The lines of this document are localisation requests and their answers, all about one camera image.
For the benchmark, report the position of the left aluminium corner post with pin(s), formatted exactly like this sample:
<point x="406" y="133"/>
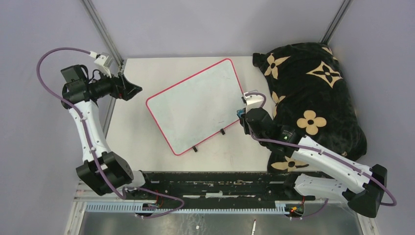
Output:
<point x="103" y="32"/>

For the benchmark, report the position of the white marker pen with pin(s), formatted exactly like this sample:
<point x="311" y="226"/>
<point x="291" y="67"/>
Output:
<point x="253" y="227"/>

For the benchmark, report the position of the red framed whiteboard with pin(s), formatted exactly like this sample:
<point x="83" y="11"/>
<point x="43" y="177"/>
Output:
<point x="198" y="107"/>

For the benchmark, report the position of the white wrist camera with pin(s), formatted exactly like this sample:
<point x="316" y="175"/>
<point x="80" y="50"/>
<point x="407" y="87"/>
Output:
<point x="254" y="98"/>
<point x="103" y="63"/>

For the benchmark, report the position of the aluminium corner post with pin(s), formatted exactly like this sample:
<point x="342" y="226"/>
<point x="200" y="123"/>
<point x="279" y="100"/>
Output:
<point x="336" y="21"/>
<point x="103" y="32"/>

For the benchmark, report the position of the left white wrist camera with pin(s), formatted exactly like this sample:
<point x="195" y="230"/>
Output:
<point x="103" y="63"/>

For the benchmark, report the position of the blue whiteboard eraser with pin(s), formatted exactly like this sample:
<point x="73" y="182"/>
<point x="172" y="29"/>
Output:
<point x="240" y="113"/>

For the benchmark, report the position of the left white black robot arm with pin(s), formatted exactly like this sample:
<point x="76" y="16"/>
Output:
<point x="102" y="169"/>

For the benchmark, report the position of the black floral plush blanket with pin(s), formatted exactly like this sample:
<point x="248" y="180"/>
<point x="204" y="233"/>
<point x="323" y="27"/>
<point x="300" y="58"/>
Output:
<point x="311" y="96"/>

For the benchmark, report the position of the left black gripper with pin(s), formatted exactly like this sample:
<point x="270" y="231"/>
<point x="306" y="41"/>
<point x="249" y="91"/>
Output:
<point x="123" y="88"/>

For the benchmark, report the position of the right aluminium corner post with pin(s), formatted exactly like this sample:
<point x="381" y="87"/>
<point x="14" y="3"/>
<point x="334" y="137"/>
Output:
<point x="336" y="21"/>

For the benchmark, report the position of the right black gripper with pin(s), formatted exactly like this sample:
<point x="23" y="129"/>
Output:
<point x="246" y="129"/>

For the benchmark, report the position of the blue toothed cable duct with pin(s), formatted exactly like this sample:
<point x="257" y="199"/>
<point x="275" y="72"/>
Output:
<point x="140" y="208"/>

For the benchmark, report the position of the aluminium frame rails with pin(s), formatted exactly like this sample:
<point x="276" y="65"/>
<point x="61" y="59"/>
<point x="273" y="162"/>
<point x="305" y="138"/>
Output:
<point x="333" y="219"/>

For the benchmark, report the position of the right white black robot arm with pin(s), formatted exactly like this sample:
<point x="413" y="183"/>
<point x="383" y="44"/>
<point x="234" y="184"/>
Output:
<point x="362" y="187"/>

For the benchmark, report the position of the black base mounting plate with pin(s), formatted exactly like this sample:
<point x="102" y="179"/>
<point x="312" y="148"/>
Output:
<point x="219" y="190"/>

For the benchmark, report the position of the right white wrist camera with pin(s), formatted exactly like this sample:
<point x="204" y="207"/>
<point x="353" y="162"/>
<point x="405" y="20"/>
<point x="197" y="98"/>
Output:
<point x="254" y="98"/>

